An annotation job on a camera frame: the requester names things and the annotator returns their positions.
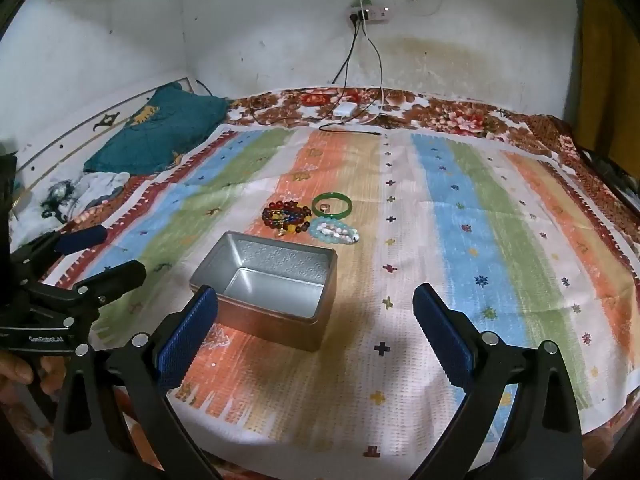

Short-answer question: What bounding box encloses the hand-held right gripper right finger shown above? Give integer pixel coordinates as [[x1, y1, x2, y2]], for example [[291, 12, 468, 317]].
[[412, 282, 586, 480]]

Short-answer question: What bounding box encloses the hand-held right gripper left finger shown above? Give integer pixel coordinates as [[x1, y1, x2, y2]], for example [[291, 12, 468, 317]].
[[50, 285, 223, 480]]

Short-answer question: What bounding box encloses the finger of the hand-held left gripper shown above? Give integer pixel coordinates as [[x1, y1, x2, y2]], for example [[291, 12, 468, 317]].
[[72, 259, 148, 307], [10, 224, 109, 282]]

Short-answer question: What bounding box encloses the silver metal tin box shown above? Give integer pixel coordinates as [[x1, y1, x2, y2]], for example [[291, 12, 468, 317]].
[[189, 231, 338, 354]]

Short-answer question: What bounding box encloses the white bead bracelet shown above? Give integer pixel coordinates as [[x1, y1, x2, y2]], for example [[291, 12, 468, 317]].
[[316, 222, 358, 242]]

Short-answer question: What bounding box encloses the light blue bead bracelet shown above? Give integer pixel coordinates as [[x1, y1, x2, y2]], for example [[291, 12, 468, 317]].
[[307, 217, 360, 246]]

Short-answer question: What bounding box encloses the green jade bangle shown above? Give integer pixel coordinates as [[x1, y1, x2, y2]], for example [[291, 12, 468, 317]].
[[311, 191, 354, 219]]

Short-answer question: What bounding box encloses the person's left hand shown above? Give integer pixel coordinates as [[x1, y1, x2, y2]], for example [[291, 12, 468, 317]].
[[0, 350, 67, 407]]

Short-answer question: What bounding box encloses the white printed cloth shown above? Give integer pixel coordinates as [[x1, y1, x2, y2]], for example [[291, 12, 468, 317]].
[[10, 172, 132, 246]]

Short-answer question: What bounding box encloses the striped colourful mat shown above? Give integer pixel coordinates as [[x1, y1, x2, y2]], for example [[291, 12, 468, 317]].
[[40, 125, 640, 461]]

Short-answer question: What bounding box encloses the teal pillow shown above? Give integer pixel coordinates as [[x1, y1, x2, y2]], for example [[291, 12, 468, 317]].
[[83, 83, 231, 175]]

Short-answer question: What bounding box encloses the yellow curtain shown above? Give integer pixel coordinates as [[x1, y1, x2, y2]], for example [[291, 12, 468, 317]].
[[570, 0, 640, 161]]

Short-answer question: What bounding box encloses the white power strip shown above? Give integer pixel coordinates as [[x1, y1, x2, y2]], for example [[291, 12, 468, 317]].
[[348, 6, 392, 22]]

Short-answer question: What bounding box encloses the thin black cable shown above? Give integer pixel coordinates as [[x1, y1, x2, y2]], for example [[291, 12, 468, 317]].
[[318, 123, 384, 135]]

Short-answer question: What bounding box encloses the white charging cable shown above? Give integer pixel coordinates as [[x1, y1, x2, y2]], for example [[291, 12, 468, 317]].
[[345, 19, 387, 123]]

